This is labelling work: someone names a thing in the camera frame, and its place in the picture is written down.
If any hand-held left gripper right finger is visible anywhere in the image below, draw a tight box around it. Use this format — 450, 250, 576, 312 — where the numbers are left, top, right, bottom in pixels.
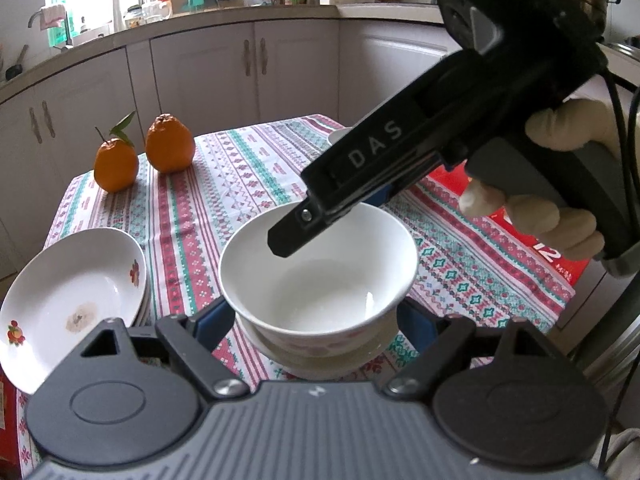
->
385, 300, 556, 395

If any orange with green leaf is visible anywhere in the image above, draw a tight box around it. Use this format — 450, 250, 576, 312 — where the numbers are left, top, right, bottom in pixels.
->
94, 111, 140, 193

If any red cardboard box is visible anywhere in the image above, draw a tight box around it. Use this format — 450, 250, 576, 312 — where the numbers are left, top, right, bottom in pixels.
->
425, 162, 588, 286

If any pink cloth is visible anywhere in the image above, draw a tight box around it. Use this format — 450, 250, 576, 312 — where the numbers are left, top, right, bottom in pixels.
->
40, 4, 66, 30

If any white plate with fruit print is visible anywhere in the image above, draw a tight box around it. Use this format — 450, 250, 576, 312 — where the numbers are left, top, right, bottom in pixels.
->
135, 270, 151, 328
131, 290, 149, 331
0, 227, 147, 395

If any glass pitcher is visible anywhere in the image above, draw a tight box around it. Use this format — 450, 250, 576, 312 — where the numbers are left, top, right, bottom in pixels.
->
142, 0, 174, 24

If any green dish soap bottle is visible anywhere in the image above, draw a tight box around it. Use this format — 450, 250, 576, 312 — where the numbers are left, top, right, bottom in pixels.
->
47, 12, 74, 47

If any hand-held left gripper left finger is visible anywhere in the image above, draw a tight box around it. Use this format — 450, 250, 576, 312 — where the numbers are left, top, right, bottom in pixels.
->
80, 297, 248, 402

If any patterned red green tablecloth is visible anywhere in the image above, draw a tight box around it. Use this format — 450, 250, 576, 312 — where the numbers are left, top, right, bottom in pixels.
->
15, 114, 576, 480

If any bumpy orange without leaf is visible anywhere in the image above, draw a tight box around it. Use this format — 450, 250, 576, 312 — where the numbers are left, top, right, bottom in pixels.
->
145, 113, 196, 173

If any white kitchen cabinet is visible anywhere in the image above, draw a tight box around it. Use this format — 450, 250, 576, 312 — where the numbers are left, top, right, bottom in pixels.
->
0, 2, 451, 246

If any dark small pan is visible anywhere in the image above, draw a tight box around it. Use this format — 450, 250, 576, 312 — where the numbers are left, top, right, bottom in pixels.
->
5, 45, 31, 82

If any person's right hand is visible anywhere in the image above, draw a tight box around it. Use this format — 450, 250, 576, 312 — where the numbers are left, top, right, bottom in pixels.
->
459, 97, 618, 261

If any steel cooking pot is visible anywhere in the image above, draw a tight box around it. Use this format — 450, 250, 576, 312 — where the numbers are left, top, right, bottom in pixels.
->
537, 0, 622, 43

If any silver faucet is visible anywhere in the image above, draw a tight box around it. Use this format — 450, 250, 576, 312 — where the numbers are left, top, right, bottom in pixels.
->
27, 9, 74, 52

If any dark red carton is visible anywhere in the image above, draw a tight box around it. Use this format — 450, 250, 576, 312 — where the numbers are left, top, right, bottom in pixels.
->
0, 370, 26, 478

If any black cable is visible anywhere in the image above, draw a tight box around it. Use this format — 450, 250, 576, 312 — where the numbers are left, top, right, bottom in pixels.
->
597, 65, 640, 480

